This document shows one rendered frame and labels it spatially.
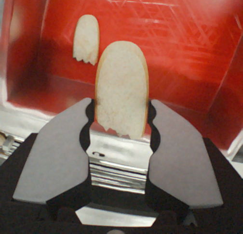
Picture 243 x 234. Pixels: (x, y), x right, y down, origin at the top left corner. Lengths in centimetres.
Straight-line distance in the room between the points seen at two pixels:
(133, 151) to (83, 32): 20
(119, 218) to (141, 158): 17
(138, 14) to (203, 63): 12
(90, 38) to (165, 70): 12
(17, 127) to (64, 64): 13
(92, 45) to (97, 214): 33
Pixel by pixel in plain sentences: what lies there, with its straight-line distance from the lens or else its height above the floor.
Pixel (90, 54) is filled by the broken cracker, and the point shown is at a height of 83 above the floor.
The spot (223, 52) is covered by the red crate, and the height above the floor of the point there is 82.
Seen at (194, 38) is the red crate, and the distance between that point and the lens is 30.
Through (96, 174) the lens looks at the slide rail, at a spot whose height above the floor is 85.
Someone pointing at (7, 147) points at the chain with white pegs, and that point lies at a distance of 38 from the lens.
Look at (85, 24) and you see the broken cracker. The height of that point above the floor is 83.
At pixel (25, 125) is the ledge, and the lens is 34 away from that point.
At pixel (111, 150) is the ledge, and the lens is 33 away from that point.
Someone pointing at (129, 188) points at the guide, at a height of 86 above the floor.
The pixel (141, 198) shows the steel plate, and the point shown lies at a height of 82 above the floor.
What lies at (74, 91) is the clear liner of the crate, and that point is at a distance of 27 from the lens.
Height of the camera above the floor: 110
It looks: 59 degrees down
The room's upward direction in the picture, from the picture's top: 178 degrees counter-clockwise
